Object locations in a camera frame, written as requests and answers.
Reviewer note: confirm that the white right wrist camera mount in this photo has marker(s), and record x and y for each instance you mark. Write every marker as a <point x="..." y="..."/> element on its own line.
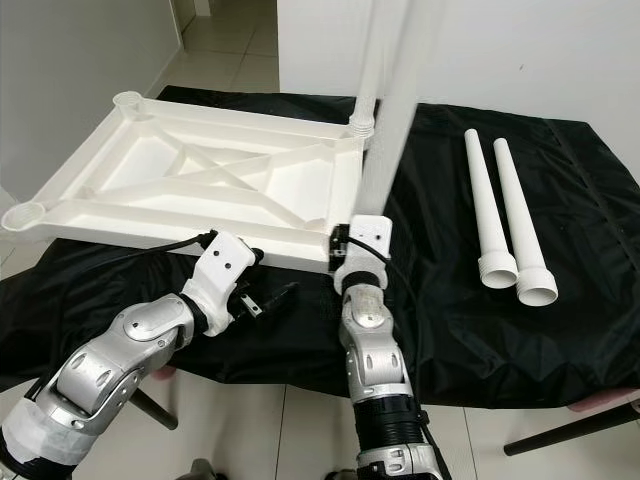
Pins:
<point x="368" y="235"/>

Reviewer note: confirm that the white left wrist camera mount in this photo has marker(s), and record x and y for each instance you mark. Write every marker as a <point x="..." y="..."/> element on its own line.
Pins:
<point x="225" y="262"/>

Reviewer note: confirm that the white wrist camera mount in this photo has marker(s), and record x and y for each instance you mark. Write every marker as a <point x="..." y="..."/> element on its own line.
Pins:
<point x="225" y="262"/>
<point x="368" y="235"/>

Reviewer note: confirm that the black cloth table cover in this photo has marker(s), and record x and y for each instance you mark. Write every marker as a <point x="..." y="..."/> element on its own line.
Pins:
<point x="540" y="350"/>

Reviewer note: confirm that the black metal work table leg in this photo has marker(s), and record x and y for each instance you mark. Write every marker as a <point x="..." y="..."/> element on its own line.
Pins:
<point x="575" y="428"/>
<point x="155" y="410"/>

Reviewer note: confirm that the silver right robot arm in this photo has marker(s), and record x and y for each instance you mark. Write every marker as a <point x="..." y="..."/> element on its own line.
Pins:
<point x="375" y="345"/>

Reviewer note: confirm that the pink table corner piece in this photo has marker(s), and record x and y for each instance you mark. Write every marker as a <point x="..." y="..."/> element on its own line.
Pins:
<point x="605" y="400"/>
<point x="167" y="375"/>

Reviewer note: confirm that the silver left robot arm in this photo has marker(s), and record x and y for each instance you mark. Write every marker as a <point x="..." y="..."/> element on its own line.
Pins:
<point x="105" y="380"/>

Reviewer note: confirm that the white plastic children table top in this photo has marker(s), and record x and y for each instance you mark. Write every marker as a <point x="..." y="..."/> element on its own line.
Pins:
<point x="120" y="200"/>

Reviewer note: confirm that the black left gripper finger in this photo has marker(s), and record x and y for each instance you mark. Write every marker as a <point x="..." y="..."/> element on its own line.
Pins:
<point x="280" y="294"/>

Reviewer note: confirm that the grey left robot foot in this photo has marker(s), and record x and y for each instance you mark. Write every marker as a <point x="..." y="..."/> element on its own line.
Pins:
<point x="201" y="470"/>

